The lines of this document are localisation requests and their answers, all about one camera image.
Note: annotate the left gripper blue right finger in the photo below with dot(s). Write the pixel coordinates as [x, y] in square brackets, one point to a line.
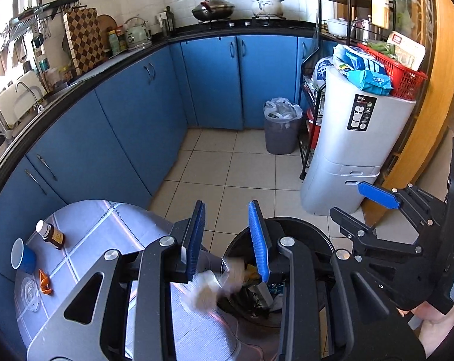
[373, 328]

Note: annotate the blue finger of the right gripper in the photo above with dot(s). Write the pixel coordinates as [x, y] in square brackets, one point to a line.
[379, 195]
[365, 239]

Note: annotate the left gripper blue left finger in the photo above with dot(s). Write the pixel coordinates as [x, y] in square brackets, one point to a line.
[90, 324]

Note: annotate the brown medicine bottle white cap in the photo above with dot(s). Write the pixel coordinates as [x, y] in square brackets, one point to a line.
[50, 234]

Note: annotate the blue plastic cup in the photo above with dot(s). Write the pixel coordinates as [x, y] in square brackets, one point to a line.
[22, 257]

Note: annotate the clear plastic round lid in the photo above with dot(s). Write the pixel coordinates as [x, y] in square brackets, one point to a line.
[30, 294]

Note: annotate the black trash bin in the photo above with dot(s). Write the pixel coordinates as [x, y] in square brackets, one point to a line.
[242, 303]

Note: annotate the grey trash bin with bag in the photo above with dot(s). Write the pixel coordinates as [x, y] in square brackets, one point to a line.
[282, 120]

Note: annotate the person's right hand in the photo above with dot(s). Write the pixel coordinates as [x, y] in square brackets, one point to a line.
[435, 326]

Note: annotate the white cylindrical appliance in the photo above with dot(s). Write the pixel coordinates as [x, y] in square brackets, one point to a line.
[358, 132]

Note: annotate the red plastic basket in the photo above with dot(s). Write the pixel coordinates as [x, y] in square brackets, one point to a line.
[406, 82]

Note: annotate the blue wet wipes pack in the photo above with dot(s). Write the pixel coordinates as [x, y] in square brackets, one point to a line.
[362, 69]

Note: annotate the black metal shelf rack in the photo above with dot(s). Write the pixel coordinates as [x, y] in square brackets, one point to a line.
[348, 22]

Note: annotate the green kettle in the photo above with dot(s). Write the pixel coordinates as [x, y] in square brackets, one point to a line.
[137, 32]

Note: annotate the checkered cutting board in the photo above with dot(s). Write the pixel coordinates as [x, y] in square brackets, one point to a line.
[84, 39]

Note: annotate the black wok with lid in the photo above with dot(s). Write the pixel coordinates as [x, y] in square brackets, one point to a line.
[210, 10]

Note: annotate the white ceramic pot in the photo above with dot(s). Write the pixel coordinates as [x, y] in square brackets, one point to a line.
[267, 8]

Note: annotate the dish drying rack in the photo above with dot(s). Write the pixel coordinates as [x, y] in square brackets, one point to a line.
[24, 22]

